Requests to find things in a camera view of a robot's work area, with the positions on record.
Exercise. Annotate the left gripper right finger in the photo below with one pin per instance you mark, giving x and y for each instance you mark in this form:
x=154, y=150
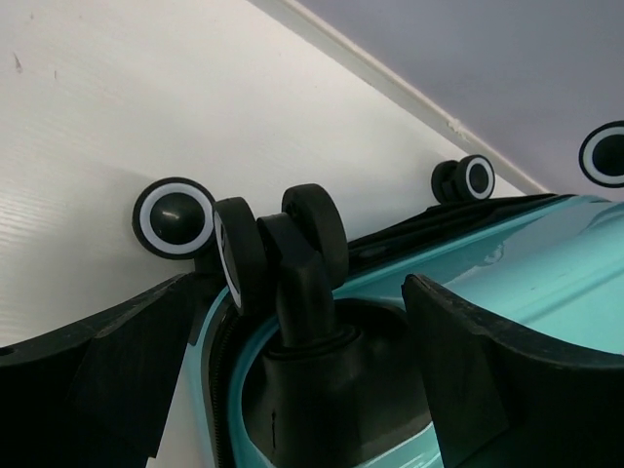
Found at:
x=503, y=395

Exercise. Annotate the pink and teal suitcase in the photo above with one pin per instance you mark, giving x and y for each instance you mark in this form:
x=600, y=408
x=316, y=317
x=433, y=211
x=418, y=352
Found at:
x=302, y=353

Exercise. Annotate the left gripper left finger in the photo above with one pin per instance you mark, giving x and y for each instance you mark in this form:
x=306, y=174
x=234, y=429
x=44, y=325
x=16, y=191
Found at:
x=97, y=392

